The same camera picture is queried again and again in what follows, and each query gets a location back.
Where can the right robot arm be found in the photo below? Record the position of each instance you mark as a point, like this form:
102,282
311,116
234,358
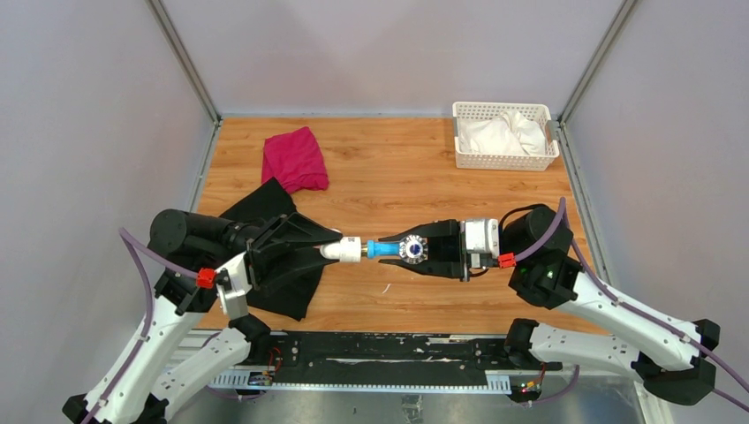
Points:
669,357

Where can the aluminium frame rail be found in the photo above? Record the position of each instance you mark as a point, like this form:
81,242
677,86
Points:
219,363

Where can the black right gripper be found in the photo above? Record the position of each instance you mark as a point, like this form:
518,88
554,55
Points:
439,230

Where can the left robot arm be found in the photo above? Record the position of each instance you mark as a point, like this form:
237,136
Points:
207,260

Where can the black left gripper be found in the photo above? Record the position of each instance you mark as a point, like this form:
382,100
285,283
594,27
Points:
270,263

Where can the black cloth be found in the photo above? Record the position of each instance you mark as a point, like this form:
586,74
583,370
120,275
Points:
282,292

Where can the magenta cloth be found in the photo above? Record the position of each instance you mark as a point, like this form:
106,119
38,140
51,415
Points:
295,161

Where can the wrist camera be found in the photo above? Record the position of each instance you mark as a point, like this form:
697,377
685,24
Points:
232,285
481,242

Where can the white plastic basket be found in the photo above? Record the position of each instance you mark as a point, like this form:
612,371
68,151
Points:
536,112

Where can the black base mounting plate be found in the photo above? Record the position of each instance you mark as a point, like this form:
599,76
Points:
384,359

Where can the white cloth in basket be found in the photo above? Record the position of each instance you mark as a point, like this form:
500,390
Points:
510,133

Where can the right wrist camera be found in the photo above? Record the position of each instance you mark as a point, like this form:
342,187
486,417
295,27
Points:
481,242

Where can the blue water faucet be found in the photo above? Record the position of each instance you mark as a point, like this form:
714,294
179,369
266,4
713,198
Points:
410,249

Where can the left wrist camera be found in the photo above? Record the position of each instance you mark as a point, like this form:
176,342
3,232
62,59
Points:
232,285

